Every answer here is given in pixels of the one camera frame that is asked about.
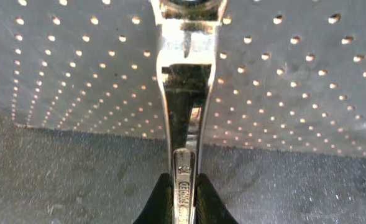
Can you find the wrench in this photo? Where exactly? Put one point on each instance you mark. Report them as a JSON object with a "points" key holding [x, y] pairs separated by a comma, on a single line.
{"points": [[185, 93]]}

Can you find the black pegboard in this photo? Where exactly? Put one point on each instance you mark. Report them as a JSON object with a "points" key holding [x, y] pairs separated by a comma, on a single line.
{"points": [[61, 62]]}

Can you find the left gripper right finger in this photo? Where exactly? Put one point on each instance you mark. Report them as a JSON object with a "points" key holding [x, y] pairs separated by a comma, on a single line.
{"points": [[207, 202]]}

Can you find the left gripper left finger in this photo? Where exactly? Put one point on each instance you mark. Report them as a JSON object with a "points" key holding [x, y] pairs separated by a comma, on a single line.
{"points": [[161, 202]]}

